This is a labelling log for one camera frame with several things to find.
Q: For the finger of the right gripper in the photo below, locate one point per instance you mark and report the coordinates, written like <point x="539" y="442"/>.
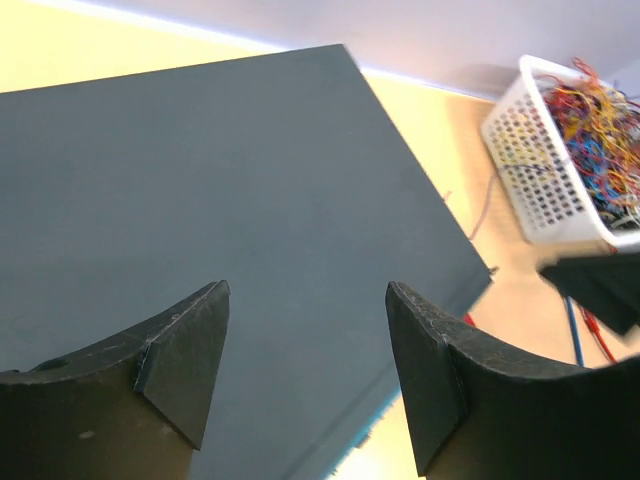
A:
<point x="605" y="285"/>

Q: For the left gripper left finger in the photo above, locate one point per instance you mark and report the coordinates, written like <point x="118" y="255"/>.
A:
<point x="132" y="406"/>

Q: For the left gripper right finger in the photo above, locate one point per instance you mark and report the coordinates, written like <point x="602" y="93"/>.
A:
<point x="480" y="408"/>

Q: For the dark blue network switch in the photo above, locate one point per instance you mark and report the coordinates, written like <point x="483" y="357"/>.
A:
<point x="279" y="174"/>

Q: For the white plastic basket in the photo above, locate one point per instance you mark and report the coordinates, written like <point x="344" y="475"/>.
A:
<point x="545" y="189"/>

